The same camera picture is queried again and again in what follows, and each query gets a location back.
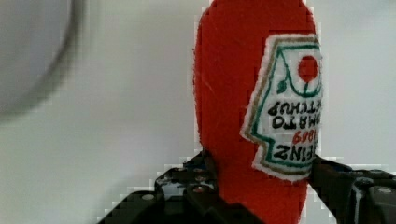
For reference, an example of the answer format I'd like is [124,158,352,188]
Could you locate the grey round plate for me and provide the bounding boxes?
[1,0,87,118]

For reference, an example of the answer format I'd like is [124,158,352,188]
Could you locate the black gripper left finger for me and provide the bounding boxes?
[97,150,264,224]

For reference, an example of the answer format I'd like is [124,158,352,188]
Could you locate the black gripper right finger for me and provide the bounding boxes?
[308,156,396,224]

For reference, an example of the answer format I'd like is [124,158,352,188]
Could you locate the red plush ketchup bottle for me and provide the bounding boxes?
[193,0,323,224]

